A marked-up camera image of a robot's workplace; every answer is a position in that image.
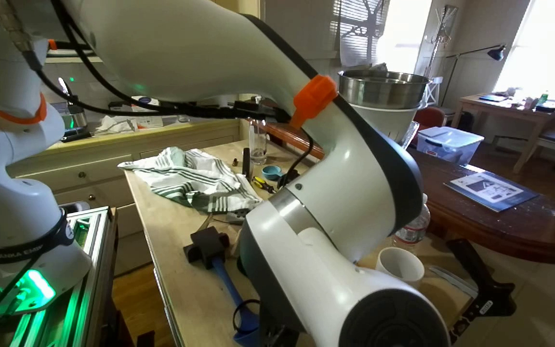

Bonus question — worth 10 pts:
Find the white ceramic mug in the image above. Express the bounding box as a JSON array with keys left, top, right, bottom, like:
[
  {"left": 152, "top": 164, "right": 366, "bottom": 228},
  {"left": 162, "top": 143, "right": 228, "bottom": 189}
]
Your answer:
[{"left": 376, "top": 245, "right": 428, "bottom": 286}]

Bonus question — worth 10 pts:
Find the dark wooden counter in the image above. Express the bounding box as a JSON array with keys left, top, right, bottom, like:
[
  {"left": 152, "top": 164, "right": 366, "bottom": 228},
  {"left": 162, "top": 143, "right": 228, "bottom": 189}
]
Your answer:
[{"left": 260, "top": 122, "right": 555, "bottom": 266}]

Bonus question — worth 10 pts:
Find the blue measuring cup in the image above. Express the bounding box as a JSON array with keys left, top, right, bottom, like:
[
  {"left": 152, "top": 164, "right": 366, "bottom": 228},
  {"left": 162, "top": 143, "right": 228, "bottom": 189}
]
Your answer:
[{"left": 260, "top": 164, "right": 285, "bottom": 185}]

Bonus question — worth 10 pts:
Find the yellow black screwdriver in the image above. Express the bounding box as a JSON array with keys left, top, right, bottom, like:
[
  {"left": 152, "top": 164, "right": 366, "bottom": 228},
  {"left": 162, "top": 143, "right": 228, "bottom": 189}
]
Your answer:
[{"left": 251, "top": 174, "right": 278, "bottom": 195}]

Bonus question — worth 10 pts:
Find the clear hand sanitizer bottle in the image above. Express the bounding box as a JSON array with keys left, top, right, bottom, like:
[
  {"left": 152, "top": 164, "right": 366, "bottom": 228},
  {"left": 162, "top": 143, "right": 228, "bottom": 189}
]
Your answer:
[{"left": 249, "top": 118, "right": 272, "bottom": 166}]

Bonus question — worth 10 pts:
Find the long black bar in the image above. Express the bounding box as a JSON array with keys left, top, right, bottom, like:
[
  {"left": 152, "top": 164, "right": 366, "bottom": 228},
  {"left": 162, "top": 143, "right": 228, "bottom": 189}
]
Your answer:
[{"left": 241, "top": 145, "right": 255, "bottom": 182}]

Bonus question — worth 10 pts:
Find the white green striped towel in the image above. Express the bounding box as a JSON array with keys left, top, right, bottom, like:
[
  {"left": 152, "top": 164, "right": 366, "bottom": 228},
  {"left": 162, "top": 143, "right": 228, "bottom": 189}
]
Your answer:
[{"left": 118, "top": 145, "right": 266, "bottom": 218}]

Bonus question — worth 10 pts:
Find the black block holder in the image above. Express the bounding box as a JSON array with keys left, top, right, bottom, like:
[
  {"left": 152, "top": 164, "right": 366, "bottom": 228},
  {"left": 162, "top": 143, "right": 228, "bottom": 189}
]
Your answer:
[{"left": 181, "top": 226, "right": 233, "bottom": 270}]

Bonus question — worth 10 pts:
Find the white plastic colander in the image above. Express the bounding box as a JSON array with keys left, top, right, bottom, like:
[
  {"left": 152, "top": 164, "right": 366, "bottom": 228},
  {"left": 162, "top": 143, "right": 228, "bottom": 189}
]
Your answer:
[{"left": 353, "top": 103, "right": 420, "bottom": 147}]

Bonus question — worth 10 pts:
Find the stainless steel bowl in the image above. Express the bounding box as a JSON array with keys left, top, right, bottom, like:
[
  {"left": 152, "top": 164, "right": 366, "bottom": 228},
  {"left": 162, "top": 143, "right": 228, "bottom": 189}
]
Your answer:
[{"left": 335, "top": 68, "right": 430, "bottom": 112}]

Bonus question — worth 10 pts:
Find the aluminium foil tray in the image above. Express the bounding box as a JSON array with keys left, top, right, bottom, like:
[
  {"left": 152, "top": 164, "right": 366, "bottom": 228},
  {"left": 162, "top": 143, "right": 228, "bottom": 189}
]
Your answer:
[{"left": 399, "top": 120, "right": 422, "bottom": 151}]

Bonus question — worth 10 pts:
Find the red round chair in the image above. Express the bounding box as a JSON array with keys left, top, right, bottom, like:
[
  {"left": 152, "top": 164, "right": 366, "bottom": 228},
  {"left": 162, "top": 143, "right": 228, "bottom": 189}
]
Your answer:
[{"left": 415, "top": 105, "right": 449, "bottom": 131}]

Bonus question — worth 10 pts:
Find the clear plastic storage bin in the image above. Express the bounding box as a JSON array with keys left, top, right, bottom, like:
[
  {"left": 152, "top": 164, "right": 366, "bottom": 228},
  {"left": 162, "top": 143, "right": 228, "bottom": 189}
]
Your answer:
[{"left": 416, "top": 126, "right": 486, "bottom": 168}]

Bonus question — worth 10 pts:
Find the cream kitchen cabinet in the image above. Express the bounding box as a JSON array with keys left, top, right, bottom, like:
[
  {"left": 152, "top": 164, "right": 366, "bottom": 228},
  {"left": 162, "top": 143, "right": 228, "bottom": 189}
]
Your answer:
[{"left": 6, "top": 118, "right": 245, "bottom": 278}]

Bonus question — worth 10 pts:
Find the metal sink faucet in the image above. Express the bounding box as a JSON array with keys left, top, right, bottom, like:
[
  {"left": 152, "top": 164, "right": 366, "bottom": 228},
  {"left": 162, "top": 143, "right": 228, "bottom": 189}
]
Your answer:
[{"left": 54, "top": 76, "right": 91, "bottom": 133}]

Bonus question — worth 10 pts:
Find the blue folder with paper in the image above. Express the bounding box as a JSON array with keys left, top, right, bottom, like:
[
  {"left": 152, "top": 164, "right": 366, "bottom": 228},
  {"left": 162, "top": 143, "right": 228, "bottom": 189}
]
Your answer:
[{"left": 445, "top": 170, "right": 540, "bottom": 214}]

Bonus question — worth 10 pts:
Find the wooden desk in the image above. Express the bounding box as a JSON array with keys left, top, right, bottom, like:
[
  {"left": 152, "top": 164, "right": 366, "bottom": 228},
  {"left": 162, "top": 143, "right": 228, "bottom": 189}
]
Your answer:
[{"left": 457, "top": 93, "right": 555, "bottom": 176}]

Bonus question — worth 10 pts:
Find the blue desk lamp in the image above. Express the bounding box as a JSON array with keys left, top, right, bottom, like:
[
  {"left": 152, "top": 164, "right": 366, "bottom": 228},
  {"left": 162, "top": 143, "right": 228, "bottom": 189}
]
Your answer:
[{"left": 443, "top": 43, "right": 509, "bottom": 108}]

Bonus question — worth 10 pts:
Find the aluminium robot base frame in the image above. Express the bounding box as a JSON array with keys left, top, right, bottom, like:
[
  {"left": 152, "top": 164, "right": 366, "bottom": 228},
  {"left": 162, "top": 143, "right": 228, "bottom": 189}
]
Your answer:
[{"left": 0, "top": 205, "right": 120, "bottom": 347}]

